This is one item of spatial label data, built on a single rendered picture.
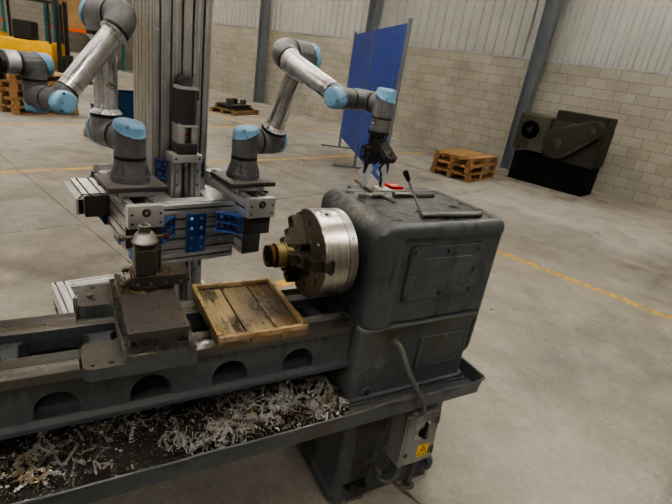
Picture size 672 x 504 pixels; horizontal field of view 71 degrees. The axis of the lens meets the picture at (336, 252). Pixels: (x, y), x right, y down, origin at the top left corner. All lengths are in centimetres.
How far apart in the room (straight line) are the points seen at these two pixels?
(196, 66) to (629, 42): 1017
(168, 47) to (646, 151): 1011
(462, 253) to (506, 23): 1093
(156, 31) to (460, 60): 1113
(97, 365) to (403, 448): 126
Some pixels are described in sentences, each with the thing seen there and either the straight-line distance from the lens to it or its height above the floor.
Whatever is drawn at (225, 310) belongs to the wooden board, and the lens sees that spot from 164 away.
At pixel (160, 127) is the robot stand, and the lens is 219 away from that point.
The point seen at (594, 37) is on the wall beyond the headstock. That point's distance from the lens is 1180.
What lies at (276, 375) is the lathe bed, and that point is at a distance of 166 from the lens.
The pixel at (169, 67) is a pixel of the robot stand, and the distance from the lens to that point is 217.
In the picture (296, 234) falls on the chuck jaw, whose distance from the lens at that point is 163.
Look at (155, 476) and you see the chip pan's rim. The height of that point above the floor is 55.
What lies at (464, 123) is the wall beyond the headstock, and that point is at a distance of 1265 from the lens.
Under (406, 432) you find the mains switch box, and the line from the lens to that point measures 207.
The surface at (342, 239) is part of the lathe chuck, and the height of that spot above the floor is 118.
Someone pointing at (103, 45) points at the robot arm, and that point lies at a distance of 190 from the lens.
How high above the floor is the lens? 171
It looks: 22 degrees down
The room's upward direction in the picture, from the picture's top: 9 degrees clockwise
